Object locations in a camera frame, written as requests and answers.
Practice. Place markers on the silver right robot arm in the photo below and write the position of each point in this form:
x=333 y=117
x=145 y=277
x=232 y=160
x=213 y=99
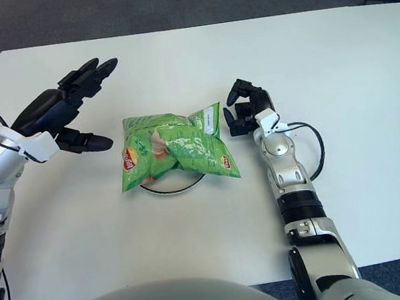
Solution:
x=278 y=150

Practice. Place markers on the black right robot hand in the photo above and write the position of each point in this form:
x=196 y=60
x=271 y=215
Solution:
x=241 y=125

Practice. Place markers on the green chips bag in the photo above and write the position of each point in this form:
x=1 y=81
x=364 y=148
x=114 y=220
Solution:
x=185 y=148

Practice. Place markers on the white plate black rim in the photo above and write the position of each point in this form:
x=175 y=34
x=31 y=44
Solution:
x=171 y=187

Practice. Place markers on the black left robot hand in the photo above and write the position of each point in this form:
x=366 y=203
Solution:
x=45 y=112

